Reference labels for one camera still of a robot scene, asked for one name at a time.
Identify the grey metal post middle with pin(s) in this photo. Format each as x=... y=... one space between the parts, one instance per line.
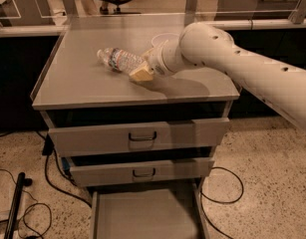
x=189 y=11

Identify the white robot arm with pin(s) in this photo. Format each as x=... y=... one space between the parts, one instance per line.
x=280 y=86

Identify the grey metal post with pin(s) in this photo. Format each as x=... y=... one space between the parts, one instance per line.
x=298 y=15
x=189 y=11
x=70 y=7

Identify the grey desk background right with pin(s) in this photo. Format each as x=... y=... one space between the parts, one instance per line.
x=253 y=9

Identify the black drawer handle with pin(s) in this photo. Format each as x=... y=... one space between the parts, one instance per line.
x=133 y=137
x=144 y=172

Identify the grey drawer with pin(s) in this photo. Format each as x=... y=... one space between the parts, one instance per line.
x=113 y=138
x=161 y=210
x=144 y=166

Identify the black pole on floor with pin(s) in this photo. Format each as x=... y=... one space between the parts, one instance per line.
x=22 y=180

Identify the grey cabinet background left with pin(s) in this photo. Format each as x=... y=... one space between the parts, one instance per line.
x=25 y=13

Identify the clear acrylic barrier panel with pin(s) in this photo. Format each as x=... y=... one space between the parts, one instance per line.
x=55 y=12

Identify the white ledge rail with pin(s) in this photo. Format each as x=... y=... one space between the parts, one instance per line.
x=53 y=30

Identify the grey metal post left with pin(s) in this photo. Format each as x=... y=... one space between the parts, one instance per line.
x=70 y=7

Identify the clear plastic water bottle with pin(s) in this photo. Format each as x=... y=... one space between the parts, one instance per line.
x=119 y=60

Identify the grey top drawer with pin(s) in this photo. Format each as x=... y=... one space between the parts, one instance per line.
x=113 y=138

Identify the grey middle drawer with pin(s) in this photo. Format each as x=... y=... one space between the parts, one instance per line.
x=144 y=166

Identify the grey drawer cabinet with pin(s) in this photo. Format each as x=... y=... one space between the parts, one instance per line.
x=75 y=89

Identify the black top drawer handle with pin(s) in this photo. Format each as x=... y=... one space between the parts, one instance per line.
x=133 y=137

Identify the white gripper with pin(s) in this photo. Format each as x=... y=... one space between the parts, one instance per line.
x=156 y=63

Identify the black middle drawer handle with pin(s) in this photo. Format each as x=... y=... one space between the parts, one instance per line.
x=144 y=172

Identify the grey bottom drawer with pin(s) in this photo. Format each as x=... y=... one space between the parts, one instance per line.
x=161 y=210

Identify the white ceramic bowl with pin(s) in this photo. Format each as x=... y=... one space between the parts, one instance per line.
x=160 y=38

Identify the grey metal post right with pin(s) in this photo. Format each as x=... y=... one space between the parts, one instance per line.
x=298 y=15

